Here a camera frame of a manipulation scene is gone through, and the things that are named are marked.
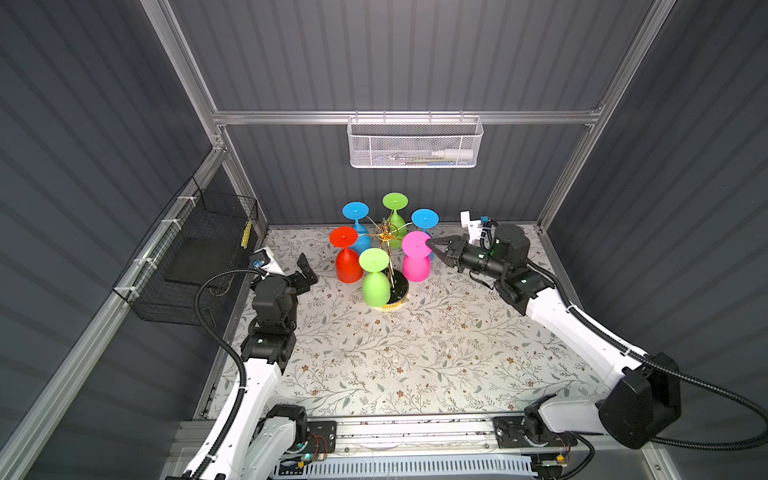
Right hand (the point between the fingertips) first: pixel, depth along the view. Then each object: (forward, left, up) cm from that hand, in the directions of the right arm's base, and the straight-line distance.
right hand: (428, 246), depth 70 cm
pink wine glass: (+1, +3, -6) cm, 7 cm away
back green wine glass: (+21, +8, -4) cm, 23 cm away
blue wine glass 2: (+13, -1, -3) cm, 14 cm away
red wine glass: (+4, +21, -12) cm, 25 cm away
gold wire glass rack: (+9, +10, -4) cm, 14 cm away
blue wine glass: (+16, +19, -3) cm, 25 cm away
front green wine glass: (-3, +13, -13) cm, 19 cm away
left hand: (-1, +35, -4) cm, 35 cm away
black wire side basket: (+9, +60, -4) cm, 61 cm away
